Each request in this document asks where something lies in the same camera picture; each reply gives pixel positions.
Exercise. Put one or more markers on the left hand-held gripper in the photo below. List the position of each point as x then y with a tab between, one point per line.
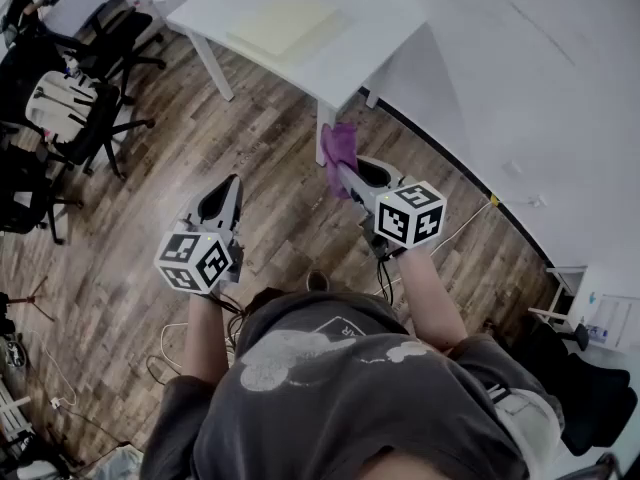
192	260

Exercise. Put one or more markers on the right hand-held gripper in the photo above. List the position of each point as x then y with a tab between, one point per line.
410	215

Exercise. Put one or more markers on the purple cloth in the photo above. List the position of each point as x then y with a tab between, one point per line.
339	143

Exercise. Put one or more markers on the person's right forearm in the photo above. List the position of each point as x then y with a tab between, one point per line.
430	298

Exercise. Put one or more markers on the person's left forearm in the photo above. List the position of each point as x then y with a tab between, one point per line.
207	338

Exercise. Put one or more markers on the person's shoe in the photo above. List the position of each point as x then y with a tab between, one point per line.
317	280

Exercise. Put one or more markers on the black office chair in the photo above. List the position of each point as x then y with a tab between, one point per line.
125	33
25	193
100	128
590	398

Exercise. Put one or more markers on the thin tripod stand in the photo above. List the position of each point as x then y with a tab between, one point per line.
34	300

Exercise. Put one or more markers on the small white side table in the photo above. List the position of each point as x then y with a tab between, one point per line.
570	273

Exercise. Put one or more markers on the person's grey t-shirt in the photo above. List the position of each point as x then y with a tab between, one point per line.
350	408

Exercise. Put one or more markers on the white shelf unit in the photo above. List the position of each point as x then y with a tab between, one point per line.
617	320

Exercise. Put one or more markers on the person's light shorts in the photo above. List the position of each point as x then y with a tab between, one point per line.
530	428

